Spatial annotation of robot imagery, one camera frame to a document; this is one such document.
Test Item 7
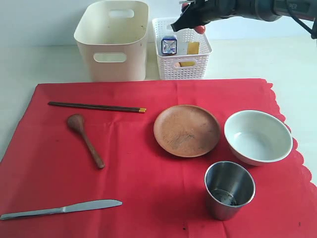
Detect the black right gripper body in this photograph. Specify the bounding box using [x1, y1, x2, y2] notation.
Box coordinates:
[190, 0, 237, 25]

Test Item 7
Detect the yellow cake wedge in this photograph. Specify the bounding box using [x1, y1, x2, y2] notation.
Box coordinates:
[179, 42, 200, 67]

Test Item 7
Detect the small milk carton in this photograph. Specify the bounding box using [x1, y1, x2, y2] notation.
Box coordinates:
[161, 35, 177, 56]

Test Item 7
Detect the round wooden plate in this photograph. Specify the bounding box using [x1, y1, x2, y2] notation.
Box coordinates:
[153, 105, 221, 158]

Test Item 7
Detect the white ceramic bowl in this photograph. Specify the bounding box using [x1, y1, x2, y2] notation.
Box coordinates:
[224, 110, 293, 166]

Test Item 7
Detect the brown wooden spoon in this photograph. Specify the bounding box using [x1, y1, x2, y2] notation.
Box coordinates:
[66, 114, 105, 169]

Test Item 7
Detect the dark wooden chopstick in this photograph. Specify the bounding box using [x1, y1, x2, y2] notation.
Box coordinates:
[48, 101, 147, 111]
[58, 105, 146, 113]

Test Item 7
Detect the stainless steel cup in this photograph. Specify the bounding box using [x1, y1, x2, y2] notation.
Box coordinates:
[204, 161, 256, 221]

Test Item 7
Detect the red sausage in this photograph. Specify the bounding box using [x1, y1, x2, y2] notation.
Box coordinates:
[194, 25, 206, 34]

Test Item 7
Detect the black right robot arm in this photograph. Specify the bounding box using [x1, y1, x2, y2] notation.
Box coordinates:
[171, 0, 317, 39]

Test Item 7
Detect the white perforated plastic basket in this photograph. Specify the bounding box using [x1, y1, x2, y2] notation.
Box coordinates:
[152, 17, 212, 80]

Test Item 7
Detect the cream plastic storage bin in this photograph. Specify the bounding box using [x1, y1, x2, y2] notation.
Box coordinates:
[74, 0, 149, 82]

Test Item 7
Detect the silver table knife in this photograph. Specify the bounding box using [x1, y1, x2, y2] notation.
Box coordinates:
[0, 199, 123, 220]

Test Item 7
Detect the red tablecloth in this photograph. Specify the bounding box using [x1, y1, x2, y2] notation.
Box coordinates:
[0, 79, 317, 238]

